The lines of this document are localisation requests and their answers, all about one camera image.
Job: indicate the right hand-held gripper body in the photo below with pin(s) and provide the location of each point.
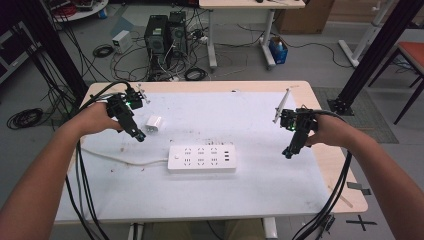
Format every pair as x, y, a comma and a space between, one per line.
300, 120

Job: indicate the round white table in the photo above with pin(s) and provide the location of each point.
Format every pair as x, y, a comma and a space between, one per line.
85, 10

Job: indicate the person's left hand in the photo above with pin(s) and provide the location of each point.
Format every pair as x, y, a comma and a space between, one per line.
95, 118

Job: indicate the white power strip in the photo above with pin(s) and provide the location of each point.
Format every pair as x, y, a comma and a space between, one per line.
201, 158

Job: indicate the black tape cross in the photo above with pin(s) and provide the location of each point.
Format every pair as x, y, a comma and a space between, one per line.
361, 222

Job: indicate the dark equipment rack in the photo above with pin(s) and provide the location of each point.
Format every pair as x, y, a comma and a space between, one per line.
11, 50

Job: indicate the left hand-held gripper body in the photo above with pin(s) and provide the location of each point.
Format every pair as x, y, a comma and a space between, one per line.
121, 108

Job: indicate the black metal frame post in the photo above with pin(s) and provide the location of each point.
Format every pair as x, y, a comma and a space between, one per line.
53, 46
376, 53

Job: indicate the red-topped dark stool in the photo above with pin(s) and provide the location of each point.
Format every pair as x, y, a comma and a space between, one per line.
413, 53

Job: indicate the black computer tower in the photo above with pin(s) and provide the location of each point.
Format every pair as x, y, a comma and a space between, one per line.
156, 40
178, 33

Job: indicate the blue box with bottle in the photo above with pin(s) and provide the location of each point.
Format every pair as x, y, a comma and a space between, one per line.
278, 51

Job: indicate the person's right hand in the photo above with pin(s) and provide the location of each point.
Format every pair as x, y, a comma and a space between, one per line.
330, 130

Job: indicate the white power adapter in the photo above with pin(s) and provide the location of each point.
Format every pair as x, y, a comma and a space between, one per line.
154, 124

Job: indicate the white table mat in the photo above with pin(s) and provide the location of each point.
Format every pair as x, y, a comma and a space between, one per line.
233, 193

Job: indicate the small white box device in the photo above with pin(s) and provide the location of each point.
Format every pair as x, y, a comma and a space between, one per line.
121, 40

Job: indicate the brown cardboard box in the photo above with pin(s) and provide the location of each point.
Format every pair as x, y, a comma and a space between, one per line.
305, 16

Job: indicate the grey floor mat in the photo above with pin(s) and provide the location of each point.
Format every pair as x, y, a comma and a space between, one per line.
363, 113

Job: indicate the white metal stand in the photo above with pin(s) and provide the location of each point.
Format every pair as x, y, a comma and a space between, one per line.
365, 36

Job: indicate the wooden desk with white legs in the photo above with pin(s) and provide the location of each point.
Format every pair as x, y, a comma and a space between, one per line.
250, 4

